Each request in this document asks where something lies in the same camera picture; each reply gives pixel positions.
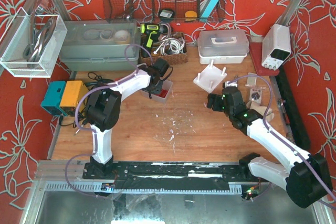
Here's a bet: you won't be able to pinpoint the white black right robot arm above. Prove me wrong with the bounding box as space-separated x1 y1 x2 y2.
207 86 332 208

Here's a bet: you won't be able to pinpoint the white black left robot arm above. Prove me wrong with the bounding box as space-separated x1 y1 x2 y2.
83 58 173 179

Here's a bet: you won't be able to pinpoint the red spring right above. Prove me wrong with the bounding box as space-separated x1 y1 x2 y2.
158 89 169 99

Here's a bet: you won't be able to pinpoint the clear plastic spring tray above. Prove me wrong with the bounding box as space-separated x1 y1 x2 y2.
140 80 173 104

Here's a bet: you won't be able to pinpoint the grey metal plate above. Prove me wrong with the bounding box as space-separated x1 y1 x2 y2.
245 72 257 88

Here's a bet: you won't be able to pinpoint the brown wicker basket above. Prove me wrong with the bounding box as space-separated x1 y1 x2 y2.
152 32 188 65

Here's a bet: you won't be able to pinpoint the white clear lidded case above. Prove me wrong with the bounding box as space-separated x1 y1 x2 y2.
197 29 249 65

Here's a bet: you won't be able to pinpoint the grey plastic storage box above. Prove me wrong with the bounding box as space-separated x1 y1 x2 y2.
59 20 141 71

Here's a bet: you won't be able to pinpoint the yellow tape measure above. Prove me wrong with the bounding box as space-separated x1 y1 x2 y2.
185 10 198 22

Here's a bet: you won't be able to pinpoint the white bench power supply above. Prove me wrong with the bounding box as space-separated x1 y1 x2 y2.
261 24 291 71

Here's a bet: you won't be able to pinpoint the orange soldering station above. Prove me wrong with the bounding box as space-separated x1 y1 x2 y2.
60 80 89 116

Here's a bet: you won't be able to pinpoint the teal box device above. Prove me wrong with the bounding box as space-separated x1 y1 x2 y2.
40 81 66 116

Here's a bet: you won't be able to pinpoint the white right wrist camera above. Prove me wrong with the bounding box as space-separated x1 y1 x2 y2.
223 81 238 88

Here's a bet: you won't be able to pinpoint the white peg base plate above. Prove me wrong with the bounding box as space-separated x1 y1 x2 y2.
193 60 227 93

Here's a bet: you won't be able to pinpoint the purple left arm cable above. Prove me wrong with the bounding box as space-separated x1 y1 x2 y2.
64 44 154 198

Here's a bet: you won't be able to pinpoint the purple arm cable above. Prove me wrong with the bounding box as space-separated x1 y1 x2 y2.
225 74 336 204
64 44 154 198

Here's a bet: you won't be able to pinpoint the bagged timer switch module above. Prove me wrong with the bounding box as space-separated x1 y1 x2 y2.
249 86 266 105

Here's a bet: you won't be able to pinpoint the white coiled cable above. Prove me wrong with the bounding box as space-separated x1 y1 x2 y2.
153 37 186 56

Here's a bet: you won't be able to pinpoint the green black cordless drill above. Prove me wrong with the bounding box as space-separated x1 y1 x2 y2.
140 23 170 58

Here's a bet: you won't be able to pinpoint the black tangled cables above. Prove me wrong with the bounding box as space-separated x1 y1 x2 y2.
58 71 116 130

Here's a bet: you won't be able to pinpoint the black wire wall basket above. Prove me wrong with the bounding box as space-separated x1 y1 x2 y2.
103 0 225 23

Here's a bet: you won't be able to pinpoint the grey coiled hose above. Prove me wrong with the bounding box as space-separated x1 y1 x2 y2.
23 11 57 68

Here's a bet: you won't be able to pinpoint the clear acrylic wall box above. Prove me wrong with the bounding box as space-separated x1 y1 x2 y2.
1 8 67 78

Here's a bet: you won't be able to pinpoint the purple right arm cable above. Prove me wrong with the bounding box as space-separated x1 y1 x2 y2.
225 74 336 204

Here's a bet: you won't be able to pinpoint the grey slotted cable duct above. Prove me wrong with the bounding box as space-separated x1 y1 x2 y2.
44 180 243 196

